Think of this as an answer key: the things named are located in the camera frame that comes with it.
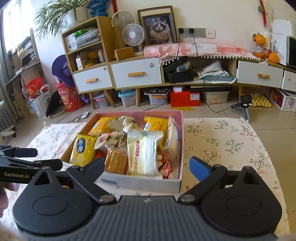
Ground yellow blue-label snack pack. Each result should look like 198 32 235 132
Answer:
70 133 97 167

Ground gold wafer pack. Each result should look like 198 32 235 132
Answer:
104 148 128 174

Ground red candy snack pack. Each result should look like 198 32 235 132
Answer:
158 154 175 179

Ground white nut pack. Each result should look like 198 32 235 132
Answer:
94 131 127 151
108 116 143 133

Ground long white bread pack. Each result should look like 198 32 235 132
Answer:
163 116 180 162

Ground white cream snack pack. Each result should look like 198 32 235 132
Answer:
127 131 163 177

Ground person left hand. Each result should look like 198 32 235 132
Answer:
0 182 20 217

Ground floral tablecloth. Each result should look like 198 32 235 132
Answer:
28 118 290 236

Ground yellow snack pack left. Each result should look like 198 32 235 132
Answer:
88 116 114 137

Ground red gift bag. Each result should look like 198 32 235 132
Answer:
55 82 84 113

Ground yellow snack pack right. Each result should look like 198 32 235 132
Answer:
144 116 169 152

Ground red shoe box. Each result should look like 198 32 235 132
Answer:
171 90 200 108

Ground purple plush toy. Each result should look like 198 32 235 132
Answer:
52 55 75 87

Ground wooden cabinet with white drawers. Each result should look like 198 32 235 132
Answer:
62 16 164 106

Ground low tv console white drawers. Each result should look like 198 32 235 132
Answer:
159 56 295 92

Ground pink cloth on console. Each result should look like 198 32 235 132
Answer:
144 42 259 63

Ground orange fruit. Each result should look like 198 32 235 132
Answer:
268 52 280 64

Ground potted green plant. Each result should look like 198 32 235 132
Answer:
34 1 88 40

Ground white desk fan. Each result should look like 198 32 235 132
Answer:
122 23 146 55

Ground framed cat picture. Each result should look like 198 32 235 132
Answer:
137 6 177 46

